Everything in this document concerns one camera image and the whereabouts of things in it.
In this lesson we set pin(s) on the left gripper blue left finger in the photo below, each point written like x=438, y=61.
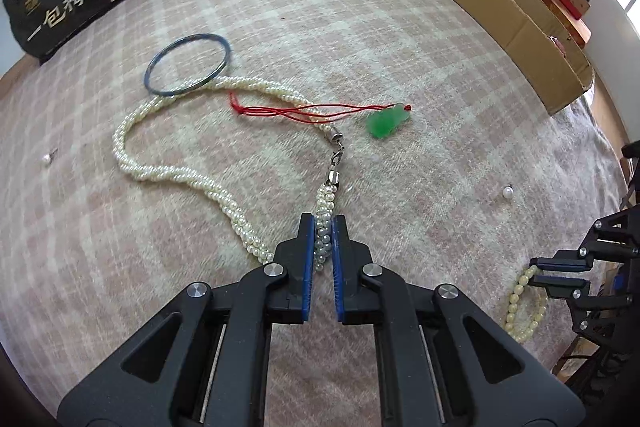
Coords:
x=202, y=360

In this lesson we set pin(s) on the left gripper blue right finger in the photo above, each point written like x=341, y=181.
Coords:
x=441, y=360

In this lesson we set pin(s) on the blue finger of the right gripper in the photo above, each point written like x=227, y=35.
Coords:
x=564, y=288
x=562, y=264

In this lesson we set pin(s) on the pearl earring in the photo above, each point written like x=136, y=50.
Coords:
x=508, y=192
x=48, y=158

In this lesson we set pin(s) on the dark blue bangle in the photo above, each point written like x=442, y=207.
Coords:
x=187, y=64

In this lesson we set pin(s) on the cardboard box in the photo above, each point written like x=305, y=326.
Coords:
x=541, y=47

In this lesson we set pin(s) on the orange covered low table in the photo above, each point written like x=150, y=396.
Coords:
x=570, y=19

